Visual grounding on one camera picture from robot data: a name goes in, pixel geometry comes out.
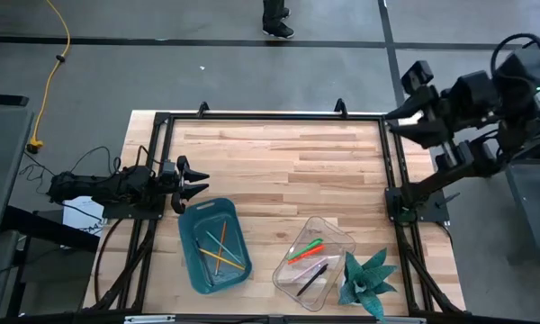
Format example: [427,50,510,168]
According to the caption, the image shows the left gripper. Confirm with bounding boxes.
[160,155,211,215]

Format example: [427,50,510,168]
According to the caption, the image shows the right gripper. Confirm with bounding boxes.
[384,60,500,171]

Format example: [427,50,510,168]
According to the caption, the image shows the orange pencil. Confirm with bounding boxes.
[213,220,229,277]

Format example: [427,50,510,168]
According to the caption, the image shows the teal pencil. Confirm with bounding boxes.
[204,229,245,267]

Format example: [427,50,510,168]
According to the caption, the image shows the teal plastic bin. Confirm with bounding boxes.
[177,197,254,296]

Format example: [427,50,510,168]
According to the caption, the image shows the dark striped pencil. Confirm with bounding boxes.
[193,237,216,286]

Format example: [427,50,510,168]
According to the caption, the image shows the yellow pencil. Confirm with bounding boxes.
[196,247,248,272]

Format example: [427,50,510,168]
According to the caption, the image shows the orange pen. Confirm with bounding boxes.
[287,243,327,266]

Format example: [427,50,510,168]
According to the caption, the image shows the black pen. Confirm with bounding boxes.
[295,262,330,298]

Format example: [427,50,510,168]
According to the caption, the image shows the white paper sheet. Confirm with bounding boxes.
[61,193,107,239]

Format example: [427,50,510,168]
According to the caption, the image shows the silver metal bar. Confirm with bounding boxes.
[123,314,177,324]

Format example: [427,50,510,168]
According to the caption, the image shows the black metal furniture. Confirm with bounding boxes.
[478,111,540,265]

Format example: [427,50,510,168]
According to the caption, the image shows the black desk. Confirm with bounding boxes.
[0,204,101,319]

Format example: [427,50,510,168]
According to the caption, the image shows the person's dark shoes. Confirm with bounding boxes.
[261,0,296,41]

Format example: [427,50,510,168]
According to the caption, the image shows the clear plastic bin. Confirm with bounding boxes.
[271,215,357,313]

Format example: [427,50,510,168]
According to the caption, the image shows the teal potted plant white pot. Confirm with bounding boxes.
[336,247,400,323]

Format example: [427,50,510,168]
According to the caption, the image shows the grey side table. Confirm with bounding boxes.
[0,93,35,239]

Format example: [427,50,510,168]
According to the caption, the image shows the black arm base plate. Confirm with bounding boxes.
[384,185,452,224]
[100,196,168,221]

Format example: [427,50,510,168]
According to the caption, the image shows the yellow extension cable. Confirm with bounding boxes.
[24,0,72,155]

